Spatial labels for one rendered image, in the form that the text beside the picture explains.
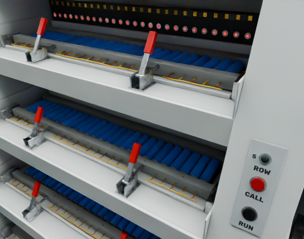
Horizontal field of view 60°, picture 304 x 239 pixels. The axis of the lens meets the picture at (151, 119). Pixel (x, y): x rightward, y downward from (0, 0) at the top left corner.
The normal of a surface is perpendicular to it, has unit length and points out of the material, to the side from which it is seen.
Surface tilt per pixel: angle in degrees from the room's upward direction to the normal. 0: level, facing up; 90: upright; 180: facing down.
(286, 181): 90
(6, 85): 90
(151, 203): 19
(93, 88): 109
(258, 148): 90
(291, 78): 90
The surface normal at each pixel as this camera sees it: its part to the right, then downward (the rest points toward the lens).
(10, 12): 0.84, 0.26
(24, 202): -0.03, -0.85
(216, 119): -0.54, 0.45
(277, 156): -0.52, 0.15
